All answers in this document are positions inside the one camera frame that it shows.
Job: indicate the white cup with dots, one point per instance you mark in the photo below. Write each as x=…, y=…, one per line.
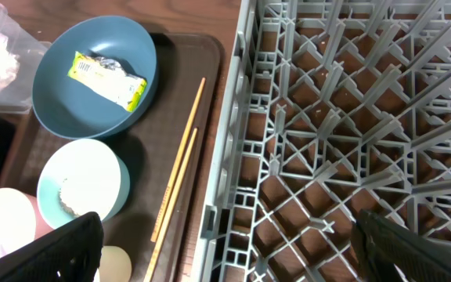
x=115, y=265

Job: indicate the brown serving tray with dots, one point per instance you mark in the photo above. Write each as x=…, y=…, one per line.
x=149, y=147

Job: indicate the grey dishwasher rack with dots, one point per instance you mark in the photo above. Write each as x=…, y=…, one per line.
x=330, y=107

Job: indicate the green yellow snack wrapper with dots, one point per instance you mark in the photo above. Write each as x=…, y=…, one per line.
x=107, y=78

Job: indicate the wooden chopstick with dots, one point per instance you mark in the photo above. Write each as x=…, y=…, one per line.
x=170, y=207
x=177, y=162

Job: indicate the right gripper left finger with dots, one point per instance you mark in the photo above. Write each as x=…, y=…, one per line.
x=70, y=253

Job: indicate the wooden chopstick right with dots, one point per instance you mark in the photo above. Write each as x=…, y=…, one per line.
x=170, y=207

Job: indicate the light blue rice bowl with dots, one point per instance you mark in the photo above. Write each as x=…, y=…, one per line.
x=82, y=176

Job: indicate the dark blue bowl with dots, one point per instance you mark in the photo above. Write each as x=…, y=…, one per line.
x=70, y=109

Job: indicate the clear plastic waste bin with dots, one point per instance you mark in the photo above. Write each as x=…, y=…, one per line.
x=20, y=55

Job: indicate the wooden chopstick left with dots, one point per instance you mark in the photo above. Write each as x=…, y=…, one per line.
x=177, y=162

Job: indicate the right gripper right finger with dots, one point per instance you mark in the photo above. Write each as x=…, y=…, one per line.
x=386, y=251

